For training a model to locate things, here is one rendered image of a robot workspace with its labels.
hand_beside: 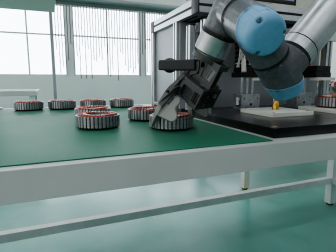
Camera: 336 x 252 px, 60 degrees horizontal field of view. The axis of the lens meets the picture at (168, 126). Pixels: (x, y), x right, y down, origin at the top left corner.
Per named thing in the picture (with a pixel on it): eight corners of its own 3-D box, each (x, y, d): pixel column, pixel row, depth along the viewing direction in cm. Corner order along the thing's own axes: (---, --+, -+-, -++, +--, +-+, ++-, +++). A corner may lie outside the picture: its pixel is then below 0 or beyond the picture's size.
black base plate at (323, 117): (446, 122, 86) (447, 114, 85) (273, 138, 62) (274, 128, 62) (313, 108, 129) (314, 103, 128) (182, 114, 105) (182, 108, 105)
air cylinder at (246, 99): (259, 109, 102) (260, 93, 101) (241, 110, 99) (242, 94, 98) (250, 108, 106) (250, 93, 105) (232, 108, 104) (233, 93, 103)
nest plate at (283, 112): (313, 115, 85) (313, 110, 85) (272, 117, 80) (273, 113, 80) (277, 110, 99) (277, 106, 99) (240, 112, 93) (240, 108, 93)
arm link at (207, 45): (195, 26, 62) (217, 30, 68) (186, 46, 64) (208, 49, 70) (220, 41, 58) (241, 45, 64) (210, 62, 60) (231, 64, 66)
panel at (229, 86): (316, 103, 129) (321, 33, 124) (179, 108, 104) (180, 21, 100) (313, 103, 130) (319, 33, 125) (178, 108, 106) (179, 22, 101)
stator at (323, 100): (360, 108, 94) (361, 96, 93) (331, 108, 91) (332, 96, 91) (333, 105, 105) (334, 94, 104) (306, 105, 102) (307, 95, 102)
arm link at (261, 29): (303, 52, 51) (271, 32, 60) (279, 0, 45) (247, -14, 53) (265, 80, 53) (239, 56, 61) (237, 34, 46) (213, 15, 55)
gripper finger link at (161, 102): (159, 103, 66) (186, 76, 66) (155, 100, 66) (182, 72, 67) (166, 112, 70) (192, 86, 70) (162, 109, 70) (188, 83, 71)
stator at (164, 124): (201, 127, 75) (202, 113, 75) (172, 133, 67) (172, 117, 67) (170, 123, 83) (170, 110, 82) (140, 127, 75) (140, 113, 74)
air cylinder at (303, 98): (311, 107, 111) (312, 92, 110) (296, 107, 108) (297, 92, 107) (300, 106, 115) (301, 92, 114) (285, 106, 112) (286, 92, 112)
